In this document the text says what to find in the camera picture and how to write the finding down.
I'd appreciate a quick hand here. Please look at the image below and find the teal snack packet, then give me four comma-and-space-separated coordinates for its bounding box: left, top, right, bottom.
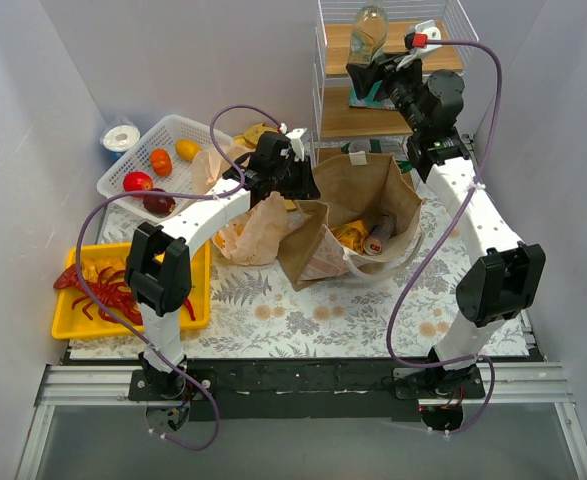
347, 82, 395, 111

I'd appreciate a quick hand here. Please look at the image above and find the clear glass bottle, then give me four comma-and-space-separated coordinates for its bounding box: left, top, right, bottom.
347, 1, 389, 66

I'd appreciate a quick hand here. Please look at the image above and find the peach plastic grocery bag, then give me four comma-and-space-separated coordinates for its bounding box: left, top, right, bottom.
191, 147, 289, 266

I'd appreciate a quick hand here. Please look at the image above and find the orange mango gummy packet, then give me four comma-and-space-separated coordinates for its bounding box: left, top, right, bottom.
330, 220, 378, 255

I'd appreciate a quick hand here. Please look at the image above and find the brown burlap tote bag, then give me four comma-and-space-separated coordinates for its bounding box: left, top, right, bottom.
277, 152, 424, 291

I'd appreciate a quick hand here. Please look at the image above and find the silver drink can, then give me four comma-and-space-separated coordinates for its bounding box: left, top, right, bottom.
364, 214, 395, 255

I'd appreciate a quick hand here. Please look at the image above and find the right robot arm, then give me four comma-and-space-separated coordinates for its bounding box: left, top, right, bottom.
346, 54, 546, 394

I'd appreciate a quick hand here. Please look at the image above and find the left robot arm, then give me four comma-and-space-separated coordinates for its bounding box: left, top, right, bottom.
125, 128, 320, 399

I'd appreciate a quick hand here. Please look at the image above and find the round bread loaf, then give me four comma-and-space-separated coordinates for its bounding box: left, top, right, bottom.
242, 123, 279, 148

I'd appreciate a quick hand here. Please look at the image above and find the yellow bread tray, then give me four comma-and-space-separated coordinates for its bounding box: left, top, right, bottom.
234, 127, 277, 150

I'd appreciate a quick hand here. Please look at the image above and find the green white snack packet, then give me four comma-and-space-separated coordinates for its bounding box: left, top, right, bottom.
340, 139, 407, 163

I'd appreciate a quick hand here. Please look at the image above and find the small orange pumpkin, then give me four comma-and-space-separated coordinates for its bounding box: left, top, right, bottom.
149, 148, 173, 177

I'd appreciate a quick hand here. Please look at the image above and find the dark red plum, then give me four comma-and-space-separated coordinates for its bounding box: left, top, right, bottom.
142, 188, 176, 217

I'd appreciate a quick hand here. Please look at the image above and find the white plastic basket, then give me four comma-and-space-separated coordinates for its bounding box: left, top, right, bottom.
96, 113, 235, 224

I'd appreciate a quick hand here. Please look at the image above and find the red chili pepper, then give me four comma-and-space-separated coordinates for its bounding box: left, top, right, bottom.
183, 299, 197, 322

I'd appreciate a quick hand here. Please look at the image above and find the white tape roll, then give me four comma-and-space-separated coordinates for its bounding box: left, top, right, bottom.
101, 124, 141, 161

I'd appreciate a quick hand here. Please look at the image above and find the floral table mat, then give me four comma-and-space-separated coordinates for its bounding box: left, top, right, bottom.
70, 137, 532, 360

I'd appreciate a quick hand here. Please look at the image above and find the red toy lobster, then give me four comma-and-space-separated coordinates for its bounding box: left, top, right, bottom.
53, 265, 142, 325

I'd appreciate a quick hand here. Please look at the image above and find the yellow bell pepper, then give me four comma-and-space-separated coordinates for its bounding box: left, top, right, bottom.
81, 256, 125, 283

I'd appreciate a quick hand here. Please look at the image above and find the yellow vegetable tray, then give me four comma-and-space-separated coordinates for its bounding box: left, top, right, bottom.
51, 243, 211, 340

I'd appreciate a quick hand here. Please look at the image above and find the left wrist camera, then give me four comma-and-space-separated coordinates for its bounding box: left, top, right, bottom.
285, 127, 310, 162

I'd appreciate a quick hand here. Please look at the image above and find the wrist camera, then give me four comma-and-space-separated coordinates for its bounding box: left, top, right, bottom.
285, 127, 310, 162
398, 20, 442, 69

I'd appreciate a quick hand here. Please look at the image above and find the white wire shelf rack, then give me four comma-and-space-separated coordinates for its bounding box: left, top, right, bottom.
311, 1, 478, 162

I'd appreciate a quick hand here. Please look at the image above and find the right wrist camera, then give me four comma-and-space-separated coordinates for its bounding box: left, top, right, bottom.
398, 20, 442, 69

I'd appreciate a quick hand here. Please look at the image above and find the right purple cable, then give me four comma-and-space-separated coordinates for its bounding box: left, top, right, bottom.
387, 39, 503, 434

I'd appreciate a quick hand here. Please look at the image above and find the purple cable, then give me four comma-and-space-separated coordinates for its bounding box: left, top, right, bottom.
75, 103, 287, 451
387, 39, 503, 434

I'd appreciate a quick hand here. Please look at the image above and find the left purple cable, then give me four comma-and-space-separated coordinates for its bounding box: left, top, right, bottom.
75, 103, 287, 451

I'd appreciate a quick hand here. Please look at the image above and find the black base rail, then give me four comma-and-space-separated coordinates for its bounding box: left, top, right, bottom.
37, 349, 574, 426

